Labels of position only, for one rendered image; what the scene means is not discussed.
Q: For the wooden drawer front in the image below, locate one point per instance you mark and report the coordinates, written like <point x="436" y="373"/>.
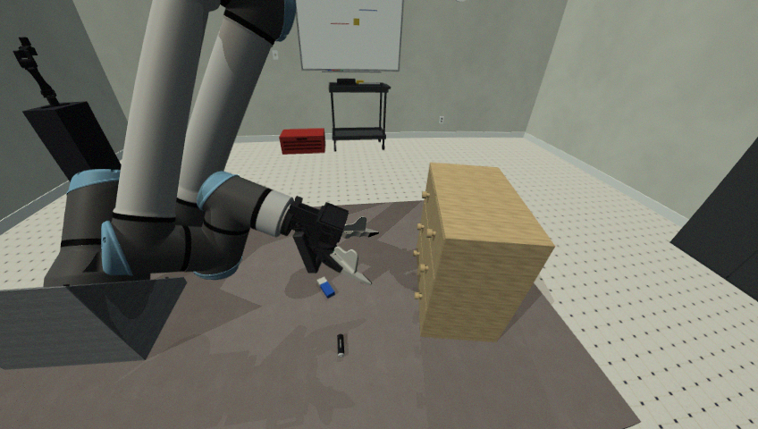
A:
<point x="427" y="267"/>
<point x="418" y="253"/>
<point x="421" y="296"/>
<point x="429" y="196"/>
<point x="435" y="233"/>
<point x="423" y="228"/>

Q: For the blue and white eraser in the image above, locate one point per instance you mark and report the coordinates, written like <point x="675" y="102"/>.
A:
<point x="326" y="287"/>

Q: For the wooden chest of drawers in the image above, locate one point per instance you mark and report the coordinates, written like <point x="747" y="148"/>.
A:
<point x="493" y="251"/>

